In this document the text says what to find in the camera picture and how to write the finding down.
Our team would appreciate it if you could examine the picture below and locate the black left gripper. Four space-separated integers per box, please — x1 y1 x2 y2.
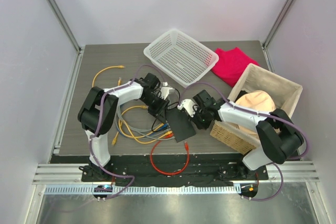
141 94 170 124

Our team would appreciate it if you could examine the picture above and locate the blue ethernet cable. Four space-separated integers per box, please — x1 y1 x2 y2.
118 123 170 138

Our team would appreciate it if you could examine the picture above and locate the yellow ethernet cable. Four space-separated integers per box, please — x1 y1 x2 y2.
111 105 169 146
91 65 125 88
131 126 173 145

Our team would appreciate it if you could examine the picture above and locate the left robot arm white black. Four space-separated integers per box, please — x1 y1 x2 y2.
78 73 174 182

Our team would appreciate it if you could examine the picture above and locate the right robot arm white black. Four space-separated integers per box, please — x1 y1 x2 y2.
181 90 304 179

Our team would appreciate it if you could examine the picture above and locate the white perforated plastic basket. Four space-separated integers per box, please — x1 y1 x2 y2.
143 29 219 88

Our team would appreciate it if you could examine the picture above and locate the beige hat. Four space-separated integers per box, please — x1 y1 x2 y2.
230 90 276 137

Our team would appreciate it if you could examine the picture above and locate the magenta cloth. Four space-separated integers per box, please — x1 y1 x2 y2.
211 47 259 88

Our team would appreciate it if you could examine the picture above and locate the wicker basket with liner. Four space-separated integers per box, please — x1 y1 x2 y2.
210 63 303 154

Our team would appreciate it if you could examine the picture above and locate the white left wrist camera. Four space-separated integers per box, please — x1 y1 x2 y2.
159 82 175 100

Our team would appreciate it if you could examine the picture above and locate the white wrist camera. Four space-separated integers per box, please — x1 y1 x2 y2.
159 82 175 100
177 99 196 118

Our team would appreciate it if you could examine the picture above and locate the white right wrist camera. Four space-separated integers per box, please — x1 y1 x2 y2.
177 99 196 118

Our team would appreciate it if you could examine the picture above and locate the black network switch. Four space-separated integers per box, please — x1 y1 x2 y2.
165 108 196 143

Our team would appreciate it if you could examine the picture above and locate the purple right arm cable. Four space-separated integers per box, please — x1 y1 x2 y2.
178 81 311 201

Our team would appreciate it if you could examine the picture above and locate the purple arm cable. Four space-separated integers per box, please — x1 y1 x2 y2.
89 65 169 200
178 81 311 201

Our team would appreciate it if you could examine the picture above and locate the red ethernet cable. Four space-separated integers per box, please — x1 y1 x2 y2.
150 133 190 176

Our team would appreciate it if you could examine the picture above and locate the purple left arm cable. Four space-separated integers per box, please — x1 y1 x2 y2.
89 65 169 200

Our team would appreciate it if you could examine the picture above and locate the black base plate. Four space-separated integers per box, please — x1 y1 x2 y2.
51 154 274 187

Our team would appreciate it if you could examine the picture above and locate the aluminium frame rail left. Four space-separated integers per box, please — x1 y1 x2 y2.
46 0 84 163

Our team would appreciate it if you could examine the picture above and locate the aluminium frame rail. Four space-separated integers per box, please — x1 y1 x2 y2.
46 0 84 163
262 0 313 156

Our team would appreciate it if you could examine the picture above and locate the aluminium front rail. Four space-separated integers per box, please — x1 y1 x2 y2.
33 159 320 187

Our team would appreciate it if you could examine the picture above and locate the white slotted cable duct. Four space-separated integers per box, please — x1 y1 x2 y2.
44 184 241 195

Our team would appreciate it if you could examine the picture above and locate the aluminium frame rail right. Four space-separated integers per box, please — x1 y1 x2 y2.
262 0 313 156

